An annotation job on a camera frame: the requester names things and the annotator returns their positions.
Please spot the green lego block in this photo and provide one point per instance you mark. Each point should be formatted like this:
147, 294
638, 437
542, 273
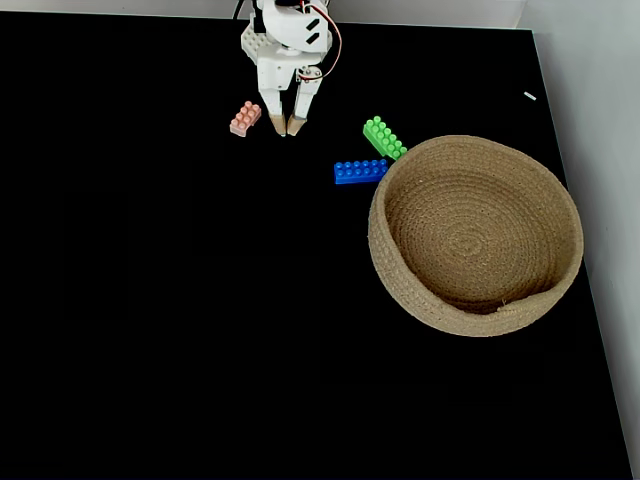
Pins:
384, 137

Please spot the blue lego block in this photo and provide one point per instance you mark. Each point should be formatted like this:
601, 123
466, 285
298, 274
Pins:
359, 172

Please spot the pink lego block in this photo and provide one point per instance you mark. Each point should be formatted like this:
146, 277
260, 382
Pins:
245, 120

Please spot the small white tape piece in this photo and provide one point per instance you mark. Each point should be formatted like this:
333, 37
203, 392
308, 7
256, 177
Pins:
530, 96

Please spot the woven jute basket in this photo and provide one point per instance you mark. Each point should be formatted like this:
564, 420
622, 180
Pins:
475, 240

